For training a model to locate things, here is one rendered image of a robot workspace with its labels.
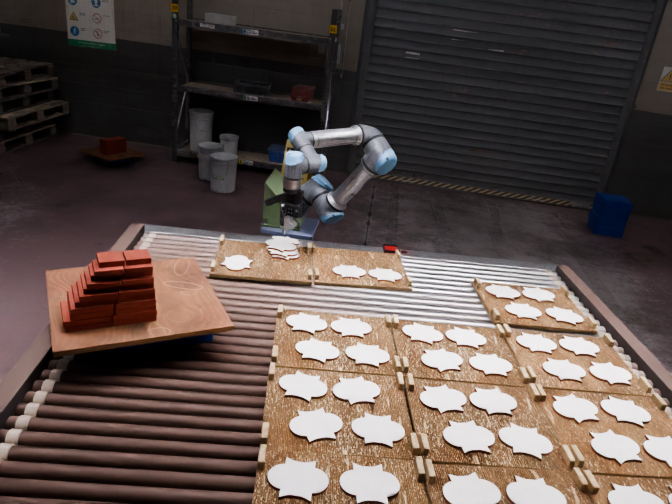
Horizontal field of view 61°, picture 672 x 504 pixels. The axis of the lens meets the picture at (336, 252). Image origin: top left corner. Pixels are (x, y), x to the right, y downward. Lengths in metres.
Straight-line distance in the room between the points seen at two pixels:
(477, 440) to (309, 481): 0.49
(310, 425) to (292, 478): 0.19
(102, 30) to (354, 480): 6.98
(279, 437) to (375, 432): 0.26
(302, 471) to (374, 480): 0.17
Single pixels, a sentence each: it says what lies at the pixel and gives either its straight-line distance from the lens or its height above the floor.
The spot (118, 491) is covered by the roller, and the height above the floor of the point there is 0.92.
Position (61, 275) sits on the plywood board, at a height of 1.04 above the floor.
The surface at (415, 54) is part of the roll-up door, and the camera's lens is 6.99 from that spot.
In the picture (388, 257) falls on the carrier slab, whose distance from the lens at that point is 2.63.
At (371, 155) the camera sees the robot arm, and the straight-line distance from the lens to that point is 2.65.
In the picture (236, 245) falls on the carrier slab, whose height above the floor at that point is 0.94.
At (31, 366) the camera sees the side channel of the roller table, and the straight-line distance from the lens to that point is 1.83.
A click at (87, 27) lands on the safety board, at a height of 1.34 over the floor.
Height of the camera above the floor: 1.98
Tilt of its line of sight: 24 degrees down
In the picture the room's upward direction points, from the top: 7 degrees clockwise
